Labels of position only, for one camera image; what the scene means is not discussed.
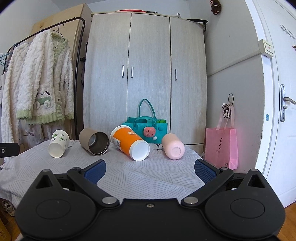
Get pink cup grey lid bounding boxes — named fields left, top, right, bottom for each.
left=162, top=133, right=185, bottom=160

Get white paper cup green print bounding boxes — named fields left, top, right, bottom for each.
left=48, top=130, right=70, bottom=158

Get orange white paper cup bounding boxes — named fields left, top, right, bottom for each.
left=110, top=125, right=150, bottom=161

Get pink paper gift bag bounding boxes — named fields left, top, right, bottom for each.
left=205, top=103, right=238, bottom=170

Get tan steel-lined tumbler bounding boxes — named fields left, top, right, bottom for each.
left=79, top=128, right=109, bottom=156

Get white patterned tablecloth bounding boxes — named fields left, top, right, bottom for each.
left=1, top=141, right=204, bottom=206

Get sneaker on floor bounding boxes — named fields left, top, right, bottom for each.
left=1, top=200, right=16, bottom=217

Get white fluffy robe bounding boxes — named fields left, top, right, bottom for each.
left=1, top=43, right=30, bottom=143

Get cream green knit cardigan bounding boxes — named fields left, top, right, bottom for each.
left=16, top=30, right=74, bottom=125

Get teal felt handbag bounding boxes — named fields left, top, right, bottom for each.
left=122, top=98, right=168, bottom=144

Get black clothes rack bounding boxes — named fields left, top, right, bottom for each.
left=3, top=16, right=86, bottom=138

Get white door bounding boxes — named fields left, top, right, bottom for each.
left=243, top=1, right=295, bottom=207

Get black hair ties on hook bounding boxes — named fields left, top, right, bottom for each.
left=221, top=93, right=235, bottom=120

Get silver door handle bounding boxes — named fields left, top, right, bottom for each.
left=280, top=84, right=296, bottom=123

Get beige wall switch box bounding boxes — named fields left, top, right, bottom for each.
left=258, top=39, right=274, bottom=58

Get metal hook rail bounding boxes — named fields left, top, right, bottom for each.
left=280, top=25, right=296, bottom=41

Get brown plush wall toy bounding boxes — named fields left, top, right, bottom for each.
left=210, top=0, right=222, bottom=15

